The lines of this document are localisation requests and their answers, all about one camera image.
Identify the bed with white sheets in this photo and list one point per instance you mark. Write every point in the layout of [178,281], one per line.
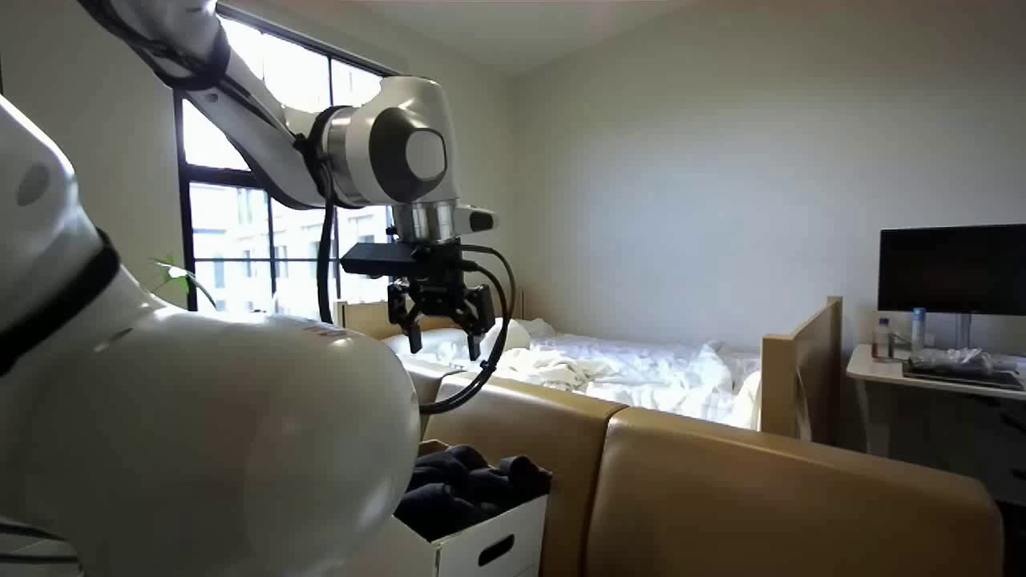
[642,371]

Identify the cream crumpled cloth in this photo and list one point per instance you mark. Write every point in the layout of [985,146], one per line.
[556,371]

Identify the wooden bed frame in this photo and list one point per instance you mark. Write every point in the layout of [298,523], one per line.
[805,371]

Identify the black computer monitor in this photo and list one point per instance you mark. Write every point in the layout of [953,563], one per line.
[950,267]

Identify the brown leather couch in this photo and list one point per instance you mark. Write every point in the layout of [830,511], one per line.
[747,502]

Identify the dark keyboard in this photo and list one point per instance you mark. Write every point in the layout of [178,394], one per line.
[964,368]

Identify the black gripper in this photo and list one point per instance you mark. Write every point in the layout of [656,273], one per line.
[439,291]

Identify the black framed window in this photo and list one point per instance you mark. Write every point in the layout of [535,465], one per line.
[228,228]

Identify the green plant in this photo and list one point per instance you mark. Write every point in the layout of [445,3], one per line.
[185,281]

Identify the clear bottle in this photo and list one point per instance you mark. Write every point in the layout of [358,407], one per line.
[918,327]

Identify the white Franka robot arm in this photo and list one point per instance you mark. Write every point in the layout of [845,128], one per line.
[212,427]

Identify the cardboard box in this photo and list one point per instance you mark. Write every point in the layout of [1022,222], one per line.
[482,549]

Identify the white pillow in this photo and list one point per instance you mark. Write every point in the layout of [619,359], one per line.
[530,333]

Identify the white desk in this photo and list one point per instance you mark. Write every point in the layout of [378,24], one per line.
[940,427]

